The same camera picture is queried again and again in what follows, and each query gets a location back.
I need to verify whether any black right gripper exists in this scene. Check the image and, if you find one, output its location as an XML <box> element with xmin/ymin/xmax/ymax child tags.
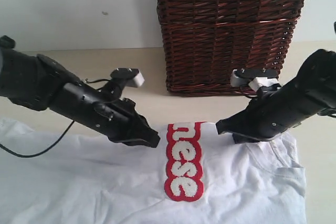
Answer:
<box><xmin>215</xmin><ymin>87</ymin><xmax>310</xmax><ymax>145</ymax></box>

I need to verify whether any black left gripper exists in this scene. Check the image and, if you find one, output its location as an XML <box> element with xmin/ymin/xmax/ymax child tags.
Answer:
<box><xmin>89</xmin><ymin>98</ymin><xmax>160</xmax><ymax>148</ymax></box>

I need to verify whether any white t-shirt with red logo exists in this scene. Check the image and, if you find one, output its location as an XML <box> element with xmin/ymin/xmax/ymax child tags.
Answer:
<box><xmin>1</xmin><ymin>122</ymin><xmax>306</xmax><ymax>223</ymax></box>

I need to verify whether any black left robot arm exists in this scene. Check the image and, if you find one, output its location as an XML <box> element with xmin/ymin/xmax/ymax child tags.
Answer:
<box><xmin>1</xmin><ymin>36</ymin><xmax>160</xmax><ymax>148</ymax></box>

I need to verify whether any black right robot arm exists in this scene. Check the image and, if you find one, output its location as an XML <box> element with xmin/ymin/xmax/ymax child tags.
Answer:
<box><xmin>216</xmin><ymin>49</ymin><xmax>335</xmax><ymax>144</ymax></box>

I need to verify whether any dark brown wicker basket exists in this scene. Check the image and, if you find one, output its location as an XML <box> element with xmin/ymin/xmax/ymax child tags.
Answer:
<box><xmin>157</xmin><ymin>0</ymin><xmax>305</xmax><ymax>97</ymax></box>

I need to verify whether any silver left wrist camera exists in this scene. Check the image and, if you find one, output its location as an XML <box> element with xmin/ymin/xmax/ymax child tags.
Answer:
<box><xmin>101</xmin><ymin>68</ymin><xmax>145</xmax><ymax>100</ymax></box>

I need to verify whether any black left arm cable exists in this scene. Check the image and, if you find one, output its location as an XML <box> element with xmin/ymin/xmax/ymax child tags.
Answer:
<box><xmin>0</xmin><ymin>77</ymin><xmax>116</xmax><ymax>158</ymax></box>

